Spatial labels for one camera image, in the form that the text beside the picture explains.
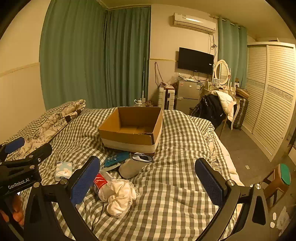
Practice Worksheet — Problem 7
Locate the white sock with blue cuff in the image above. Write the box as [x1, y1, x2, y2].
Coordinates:
[119, 152, 153, 179]

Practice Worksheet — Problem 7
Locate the white cloth bundle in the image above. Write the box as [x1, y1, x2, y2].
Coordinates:
[98, 178, 137, 218]

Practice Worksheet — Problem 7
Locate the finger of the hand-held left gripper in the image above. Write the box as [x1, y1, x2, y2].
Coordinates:
[0, 143, 53, 167]
[0, 137, 25, 163]

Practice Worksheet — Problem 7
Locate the wide green curtain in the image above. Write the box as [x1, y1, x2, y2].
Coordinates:
[39, 0, 109, 110]

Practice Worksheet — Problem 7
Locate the brown suitcase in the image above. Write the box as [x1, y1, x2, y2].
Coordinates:
[232, 96, 249, 130]

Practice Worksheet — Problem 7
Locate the black wall television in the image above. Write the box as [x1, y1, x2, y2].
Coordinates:
[178, 47, 214, 75]

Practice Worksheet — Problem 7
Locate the floral bed sheet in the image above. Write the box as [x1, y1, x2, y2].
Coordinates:
[203, 120, 245, 186]

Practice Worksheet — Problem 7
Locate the grey checked blanket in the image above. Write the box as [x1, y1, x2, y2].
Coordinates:
[0, 108, 245, 241]

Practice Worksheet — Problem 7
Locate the white padded jacket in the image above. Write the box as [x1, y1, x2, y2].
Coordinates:
[209, 90, 236, 121]

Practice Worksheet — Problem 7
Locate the white suitcase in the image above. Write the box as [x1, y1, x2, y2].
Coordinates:
[158, 87, 176, 110]

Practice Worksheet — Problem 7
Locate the chair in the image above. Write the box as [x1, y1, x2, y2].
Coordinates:
[218, 102, 240, 138]

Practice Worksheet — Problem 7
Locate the white dressing table with mirror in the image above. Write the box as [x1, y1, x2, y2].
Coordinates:
[203, 60, 237, 98]

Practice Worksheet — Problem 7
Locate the clear plastic bag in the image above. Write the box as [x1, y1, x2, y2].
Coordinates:
[168, 74, 183, 85]

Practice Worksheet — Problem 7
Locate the brown cardboard box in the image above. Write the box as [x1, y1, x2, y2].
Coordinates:
[98, 107, 163, 155]

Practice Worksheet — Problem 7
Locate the person's left hand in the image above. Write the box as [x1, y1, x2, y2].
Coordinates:
[11, 195, 25, 226]

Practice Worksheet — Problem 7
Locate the narrow green curtain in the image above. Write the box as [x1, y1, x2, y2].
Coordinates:
[217, 16, 248, 86]

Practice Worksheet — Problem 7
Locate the black jacket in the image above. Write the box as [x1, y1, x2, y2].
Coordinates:
[190, 94, 226, 128]

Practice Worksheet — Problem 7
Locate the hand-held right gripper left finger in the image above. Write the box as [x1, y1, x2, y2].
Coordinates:
[23, 156, 101, 241]

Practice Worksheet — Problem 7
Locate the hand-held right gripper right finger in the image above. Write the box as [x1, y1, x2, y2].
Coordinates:
[195, 158, 271, 241]

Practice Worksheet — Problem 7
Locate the silver fridge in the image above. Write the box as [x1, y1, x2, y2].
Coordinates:
[176, 80, 205, 115]

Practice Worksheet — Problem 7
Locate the white louvred wardrobe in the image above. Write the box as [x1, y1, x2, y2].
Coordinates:
[240, 42, 296, 163]

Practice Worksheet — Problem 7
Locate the white air conditioner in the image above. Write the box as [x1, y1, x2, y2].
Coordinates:
[171, 13, 216, 35]

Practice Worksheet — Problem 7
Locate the flat brown cardboard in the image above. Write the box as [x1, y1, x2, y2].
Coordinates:
[236, 88, 250, 99]

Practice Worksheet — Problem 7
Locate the plastic bottle with red label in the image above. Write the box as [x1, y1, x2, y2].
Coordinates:
[93, 170, 114, 195]

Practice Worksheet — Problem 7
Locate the white pole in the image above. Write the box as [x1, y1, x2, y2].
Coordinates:
[142, 57, 147, 103]

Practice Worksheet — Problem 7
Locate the wooden stool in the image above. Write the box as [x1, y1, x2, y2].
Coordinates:
[261, 163, 292, 207]

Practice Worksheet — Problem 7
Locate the small tissue pack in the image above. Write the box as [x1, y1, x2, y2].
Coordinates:
[55, 161, 73, 181]

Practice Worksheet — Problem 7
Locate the patterned pillow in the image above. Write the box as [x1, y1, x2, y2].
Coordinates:
[0, 99, 86, 160]

